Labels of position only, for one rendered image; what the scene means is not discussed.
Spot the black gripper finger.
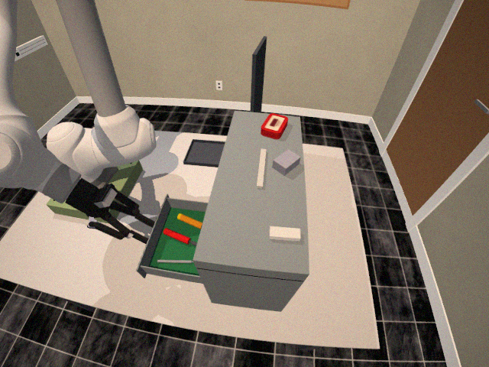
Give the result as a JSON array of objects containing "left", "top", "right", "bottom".
[
  {"left": 110, "top": 187, "right": 155, "bottom": 228},
  {"left": 87, "top": 206, "right": 148, "bottom": 244}
]

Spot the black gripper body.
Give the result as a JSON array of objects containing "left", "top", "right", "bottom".
[{"left": 65, "top": 178, "right": 105, "bottom": 218}]

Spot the grey tool chest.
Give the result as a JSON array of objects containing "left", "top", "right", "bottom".
[{"left": 136, "top": 111, "right": 309, "bottom": 312}]

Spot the black flat panel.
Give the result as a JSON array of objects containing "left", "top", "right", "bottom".
[{"left": 250, "top": 36, "right": 267, "bottom": 112}]

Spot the orange cylinder with yellow end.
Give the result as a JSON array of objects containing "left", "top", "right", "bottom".
[{"left": 177, "top": 213, "right": 202, "bottom": 229}]

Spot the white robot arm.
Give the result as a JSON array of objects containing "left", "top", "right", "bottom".
[{"left": 0, "top": 0, "right": 157, "bottom": 208}]

